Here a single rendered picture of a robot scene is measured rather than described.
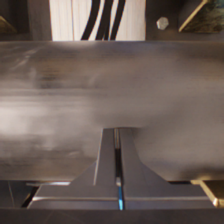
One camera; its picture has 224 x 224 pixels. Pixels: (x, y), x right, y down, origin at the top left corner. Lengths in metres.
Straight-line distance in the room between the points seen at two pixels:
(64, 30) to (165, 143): 2.25
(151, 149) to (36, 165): 0.13
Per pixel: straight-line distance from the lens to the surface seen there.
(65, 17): 2.38
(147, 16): 0.44
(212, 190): 0.30
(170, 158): 0.19
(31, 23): 0.47
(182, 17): 0.44
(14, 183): 0.45
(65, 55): 0.19
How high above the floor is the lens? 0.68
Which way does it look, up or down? level
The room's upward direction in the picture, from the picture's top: 90 degrees counter-clockwise
